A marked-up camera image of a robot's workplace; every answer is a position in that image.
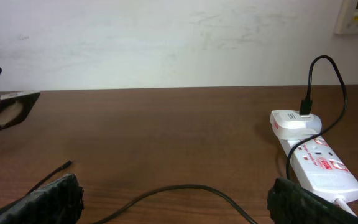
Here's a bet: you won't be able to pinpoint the white usb charger plug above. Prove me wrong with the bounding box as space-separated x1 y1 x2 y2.
270 110 322 140

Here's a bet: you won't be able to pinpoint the white power strip cord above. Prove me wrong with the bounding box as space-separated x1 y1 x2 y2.
334 198 357 217

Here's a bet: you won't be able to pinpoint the black charger cable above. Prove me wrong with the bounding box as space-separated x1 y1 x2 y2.
26 55 349 224

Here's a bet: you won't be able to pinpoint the wall thermostat panel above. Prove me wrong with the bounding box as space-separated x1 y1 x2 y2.
334 0 358 35

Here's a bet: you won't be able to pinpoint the black smartphone white circles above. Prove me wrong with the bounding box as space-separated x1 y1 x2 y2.
0 91 40 131

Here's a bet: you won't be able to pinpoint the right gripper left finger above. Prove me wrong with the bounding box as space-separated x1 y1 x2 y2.
0 174 84 224

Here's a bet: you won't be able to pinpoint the white power strip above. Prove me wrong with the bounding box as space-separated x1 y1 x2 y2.
290 136 358 203

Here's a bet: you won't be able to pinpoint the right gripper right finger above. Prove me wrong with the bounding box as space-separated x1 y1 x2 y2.
267 177 358 224

